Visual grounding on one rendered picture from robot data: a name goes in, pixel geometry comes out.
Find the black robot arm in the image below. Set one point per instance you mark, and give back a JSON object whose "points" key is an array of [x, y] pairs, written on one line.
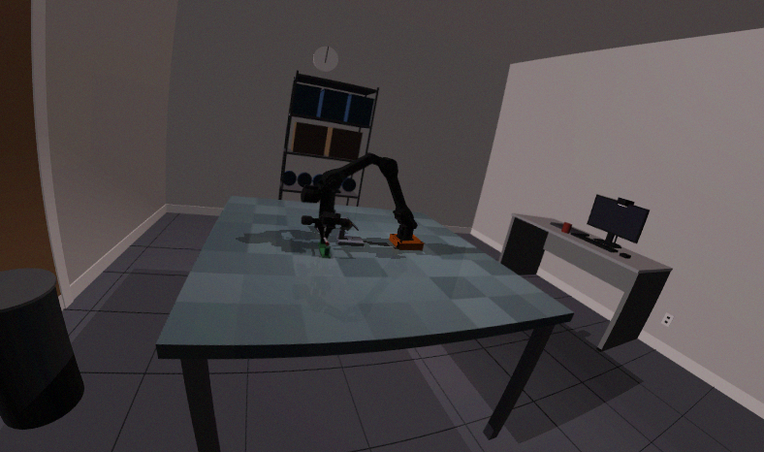
{"points": [[325, 189]]}

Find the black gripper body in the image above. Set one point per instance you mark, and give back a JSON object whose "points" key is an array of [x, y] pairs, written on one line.
{"points": [[308, 220]]}

